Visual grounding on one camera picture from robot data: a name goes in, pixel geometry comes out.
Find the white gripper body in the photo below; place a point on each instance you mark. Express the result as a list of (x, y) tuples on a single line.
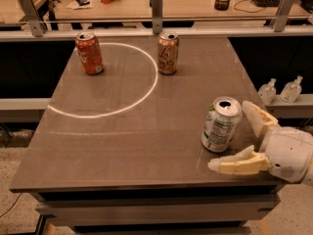
[(288, 154)]

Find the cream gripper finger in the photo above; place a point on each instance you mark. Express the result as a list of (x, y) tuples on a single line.
[(260, 120), (245, 162)]

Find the green white 7up can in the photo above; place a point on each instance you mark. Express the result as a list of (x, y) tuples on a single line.
[(223, 118)]

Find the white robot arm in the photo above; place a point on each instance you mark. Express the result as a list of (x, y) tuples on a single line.
[(285, 152)]

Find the orange la croix can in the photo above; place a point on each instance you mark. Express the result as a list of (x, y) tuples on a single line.
[(167, 52)]

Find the red coca-cola can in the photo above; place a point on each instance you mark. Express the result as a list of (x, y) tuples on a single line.
[(89, 52)]

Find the clear sanitizer bottle left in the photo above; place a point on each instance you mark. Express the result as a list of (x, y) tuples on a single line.
[(267, 91)]

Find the clear sanitizer bottle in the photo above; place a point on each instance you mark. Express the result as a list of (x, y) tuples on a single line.
[(292, 90), (267, 91)]

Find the clear sanitizer bottle right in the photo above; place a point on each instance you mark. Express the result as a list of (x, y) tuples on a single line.
[(292, 90)]

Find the black mesh cup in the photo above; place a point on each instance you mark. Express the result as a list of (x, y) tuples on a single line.
[(221, 5)]

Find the right metal bracket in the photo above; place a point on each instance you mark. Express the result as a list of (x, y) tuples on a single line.
[(279, 22)]

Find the metal bracket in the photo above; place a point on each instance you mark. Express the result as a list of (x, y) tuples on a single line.
[(37, 27), (279, 22), (156, 16)]

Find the middle metal bracket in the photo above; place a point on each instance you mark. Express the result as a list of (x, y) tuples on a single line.
[(156, 16)]

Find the left metal bracket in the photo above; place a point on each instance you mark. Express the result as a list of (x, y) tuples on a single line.
[(37, 27)]

